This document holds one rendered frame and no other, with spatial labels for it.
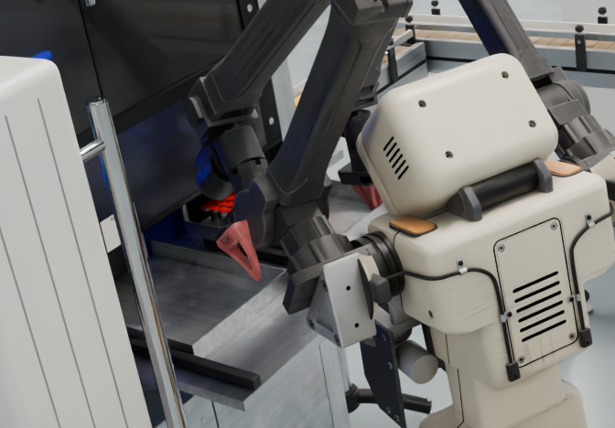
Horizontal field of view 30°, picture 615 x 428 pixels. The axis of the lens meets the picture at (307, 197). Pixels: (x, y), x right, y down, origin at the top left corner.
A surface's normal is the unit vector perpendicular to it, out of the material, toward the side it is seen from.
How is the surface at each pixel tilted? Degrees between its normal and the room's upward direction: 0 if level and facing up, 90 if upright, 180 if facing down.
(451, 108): 48
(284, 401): 90
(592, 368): 0
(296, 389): 90
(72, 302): 90
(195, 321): 0
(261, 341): 0
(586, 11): 90
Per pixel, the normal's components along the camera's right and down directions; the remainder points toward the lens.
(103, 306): 0.83, 0.11
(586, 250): 0.43, 0.18
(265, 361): -0.15, -0.89
